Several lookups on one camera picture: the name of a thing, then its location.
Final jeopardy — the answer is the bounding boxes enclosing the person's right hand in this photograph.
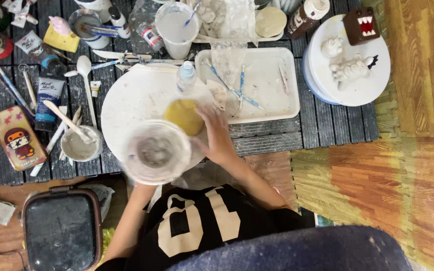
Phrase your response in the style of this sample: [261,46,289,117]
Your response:
[191,105,237,165]

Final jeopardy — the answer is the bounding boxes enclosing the round yellow sponge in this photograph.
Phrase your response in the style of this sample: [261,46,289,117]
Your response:
[164,99,206,137]

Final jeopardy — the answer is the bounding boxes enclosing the clear plastic cup with slip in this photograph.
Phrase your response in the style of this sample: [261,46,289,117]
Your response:
[121,120,193,186]

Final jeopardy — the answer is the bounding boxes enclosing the grey plastic sheet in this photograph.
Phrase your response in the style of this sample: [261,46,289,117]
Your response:
[171,161,248,191]

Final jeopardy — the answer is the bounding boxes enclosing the long blue modelling tool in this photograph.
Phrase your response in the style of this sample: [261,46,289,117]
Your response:
[202,57,267,112]

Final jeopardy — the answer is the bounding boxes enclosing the short blue modelling tool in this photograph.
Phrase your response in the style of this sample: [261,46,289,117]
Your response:
[238,65,245,114]

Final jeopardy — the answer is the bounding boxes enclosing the clear squeeze bottle blue cap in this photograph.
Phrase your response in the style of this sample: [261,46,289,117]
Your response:
[176,61,197,94]

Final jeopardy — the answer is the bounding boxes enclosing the white rectangular tray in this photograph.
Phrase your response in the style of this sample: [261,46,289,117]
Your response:
[194,47,301,125]

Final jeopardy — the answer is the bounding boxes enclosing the clear plastic wrap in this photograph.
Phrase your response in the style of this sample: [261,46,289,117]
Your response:
[209,39,248,89]

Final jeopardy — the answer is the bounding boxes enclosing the black printed shirt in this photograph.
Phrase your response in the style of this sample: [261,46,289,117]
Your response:
[96,184,316,271]

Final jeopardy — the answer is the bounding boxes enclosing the pale wooden modelling tool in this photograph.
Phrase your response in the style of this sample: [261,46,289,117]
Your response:
[278,62,289,95]

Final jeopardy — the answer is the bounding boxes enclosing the round white work board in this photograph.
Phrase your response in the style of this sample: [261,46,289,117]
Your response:
[101,67,218,171]

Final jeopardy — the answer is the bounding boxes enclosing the metal and wood tools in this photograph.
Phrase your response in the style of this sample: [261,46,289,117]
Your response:
[115,56,185,73]

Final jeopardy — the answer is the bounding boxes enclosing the black slatted mat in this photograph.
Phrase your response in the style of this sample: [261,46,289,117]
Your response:
[0,0,380,189]

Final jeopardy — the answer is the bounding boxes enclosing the clear cup of white water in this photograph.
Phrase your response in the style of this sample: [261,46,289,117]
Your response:
[154,2,201,60]

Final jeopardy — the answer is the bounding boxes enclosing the small bottle with red label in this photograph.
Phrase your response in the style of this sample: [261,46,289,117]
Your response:
[136,23,167,53]

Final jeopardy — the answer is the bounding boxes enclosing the tray of wrapped clay pieces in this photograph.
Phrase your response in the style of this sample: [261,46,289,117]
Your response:
[186,0,286,43]

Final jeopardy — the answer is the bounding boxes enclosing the blue brush in water cup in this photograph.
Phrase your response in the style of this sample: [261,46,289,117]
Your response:
[184,0,203,27]

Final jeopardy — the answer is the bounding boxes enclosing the round beige clay disc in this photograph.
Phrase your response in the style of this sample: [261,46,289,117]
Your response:
[255,6,288,38]

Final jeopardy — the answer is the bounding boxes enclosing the crumpled clear plastic bag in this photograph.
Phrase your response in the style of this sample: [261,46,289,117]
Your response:
[81,183,115,223]

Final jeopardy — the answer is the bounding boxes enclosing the blue denim trousers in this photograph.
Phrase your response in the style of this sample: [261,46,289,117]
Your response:
[164,225,414,271]

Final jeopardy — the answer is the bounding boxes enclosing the white blade tool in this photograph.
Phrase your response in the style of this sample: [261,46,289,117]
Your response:
[92,49,153,61]

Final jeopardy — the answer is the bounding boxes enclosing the white turntable with blue base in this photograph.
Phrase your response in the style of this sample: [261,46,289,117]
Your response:
[302,14,391,107]

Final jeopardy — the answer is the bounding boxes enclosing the white bowl of slip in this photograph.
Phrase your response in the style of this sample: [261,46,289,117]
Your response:
[60,124,105,163]

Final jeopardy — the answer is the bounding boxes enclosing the pale wooden pointed tools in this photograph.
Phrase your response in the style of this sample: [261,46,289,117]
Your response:
[58,105,83,166]

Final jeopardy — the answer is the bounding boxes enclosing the small white clay figure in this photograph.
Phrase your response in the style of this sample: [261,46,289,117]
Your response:
[320,36,344,58]

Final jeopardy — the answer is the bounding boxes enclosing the brown bottle with white cap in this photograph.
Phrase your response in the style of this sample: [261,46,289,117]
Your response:
[285,0,331,40]

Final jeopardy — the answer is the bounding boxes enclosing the large white clay figure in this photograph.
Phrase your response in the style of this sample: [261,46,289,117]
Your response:
[329,53,379,91]

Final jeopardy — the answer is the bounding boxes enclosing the yellow green bag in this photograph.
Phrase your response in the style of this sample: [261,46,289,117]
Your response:
[101,227,116,257]

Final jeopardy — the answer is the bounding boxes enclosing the striped pale cup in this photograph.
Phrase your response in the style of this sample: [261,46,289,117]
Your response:
[279,0,303,16]

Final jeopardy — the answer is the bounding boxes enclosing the white plastic spoon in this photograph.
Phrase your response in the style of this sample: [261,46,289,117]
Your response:
[76,55,98,129]

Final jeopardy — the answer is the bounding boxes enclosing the white bottle with black cap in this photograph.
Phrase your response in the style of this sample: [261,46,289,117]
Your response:
[108,6,132,40]

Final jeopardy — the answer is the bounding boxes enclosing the wooden stirring stick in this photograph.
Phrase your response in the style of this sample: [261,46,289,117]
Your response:
[42,99,95,145]

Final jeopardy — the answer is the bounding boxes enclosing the white and blue brush cup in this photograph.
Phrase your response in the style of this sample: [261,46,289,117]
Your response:
[68,8,111,50]

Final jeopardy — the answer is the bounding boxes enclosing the bundle of blue brushes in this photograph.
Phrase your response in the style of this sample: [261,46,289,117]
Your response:
[81,23,123,38]

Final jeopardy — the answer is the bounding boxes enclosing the long white modelling stick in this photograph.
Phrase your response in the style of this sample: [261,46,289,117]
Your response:
[29,105,69,178]

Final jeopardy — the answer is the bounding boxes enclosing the dark blue paint tube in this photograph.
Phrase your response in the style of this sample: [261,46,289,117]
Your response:
[35,77,66,132]

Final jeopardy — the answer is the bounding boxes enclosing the brown toothed monster figure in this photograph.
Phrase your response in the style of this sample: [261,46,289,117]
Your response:
[343,7,381,46]

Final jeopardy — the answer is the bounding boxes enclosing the white round container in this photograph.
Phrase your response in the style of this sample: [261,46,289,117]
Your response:
[73,0,113,23]

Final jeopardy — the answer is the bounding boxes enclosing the dark bin with brown rim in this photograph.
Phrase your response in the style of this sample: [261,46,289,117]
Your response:
[21,186,104,271]

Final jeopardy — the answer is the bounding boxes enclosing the yellow square sponge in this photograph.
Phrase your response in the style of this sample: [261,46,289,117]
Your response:
[43,23,81,53]

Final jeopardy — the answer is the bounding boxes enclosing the pink figurine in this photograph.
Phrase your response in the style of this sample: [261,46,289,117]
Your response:
[48,16,73,37]

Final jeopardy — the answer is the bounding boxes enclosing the phone with cartoon case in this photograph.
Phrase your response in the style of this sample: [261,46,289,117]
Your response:
[0,105,48,172]

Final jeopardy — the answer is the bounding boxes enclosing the white paint tube blue cap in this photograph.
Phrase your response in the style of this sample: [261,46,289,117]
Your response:
[15,30,68,76]

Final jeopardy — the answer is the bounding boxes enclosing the thin blue paintbrushes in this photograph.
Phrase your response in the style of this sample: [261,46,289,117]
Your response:
[0,63,36,118]

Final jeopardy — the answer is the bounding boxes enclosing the crumpled white wrapper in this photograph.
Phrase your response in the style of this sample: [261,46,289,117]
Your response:
[2,0,39,29]

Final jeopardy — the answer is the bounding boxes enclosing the blue handled scoop tool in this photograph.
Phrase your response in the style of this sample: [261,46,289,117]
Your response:
[64,58,122,78]

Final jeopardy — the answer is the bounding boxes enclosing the wire loop tool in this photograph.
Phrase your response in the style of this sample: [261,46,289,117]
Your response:
[18,63,38,110]

